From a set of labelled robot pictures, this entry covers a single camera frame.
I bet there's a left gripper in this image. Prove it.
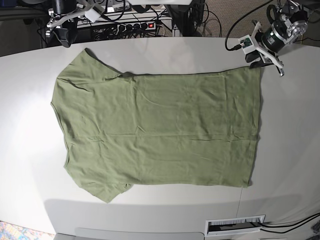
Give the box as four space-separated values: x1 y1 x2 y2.
245 20 285 77

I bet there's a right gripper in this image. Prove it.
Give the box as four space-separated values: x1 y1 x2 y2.
46 0 94 48

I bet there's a green T-shirt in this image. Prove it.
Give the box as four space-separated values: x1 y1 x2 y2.
51 49 261 203

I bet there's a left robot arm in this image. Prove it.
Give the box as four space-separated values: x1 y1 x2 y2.
238 0 320 76

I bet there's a black power strip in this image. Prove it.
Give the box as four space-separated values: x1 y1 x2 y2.
93 21 157 33

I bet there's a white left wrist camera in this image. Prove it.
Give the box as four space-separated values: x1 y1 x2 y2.
238 35 256 54

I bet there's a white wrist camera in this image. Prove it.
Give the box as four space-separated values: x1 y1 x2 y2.
84 6 102 23
238 35 256 54

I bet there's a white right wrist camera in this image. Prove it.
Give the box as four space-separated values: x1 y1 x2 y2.
84 6 102 23

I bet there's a black cables bottom right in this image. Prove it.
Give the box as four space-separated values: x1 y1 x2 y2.
259 212 320 235

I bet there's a table cable grommet slot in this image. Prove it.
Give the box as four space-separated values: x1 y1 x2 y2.
204 215 266 237

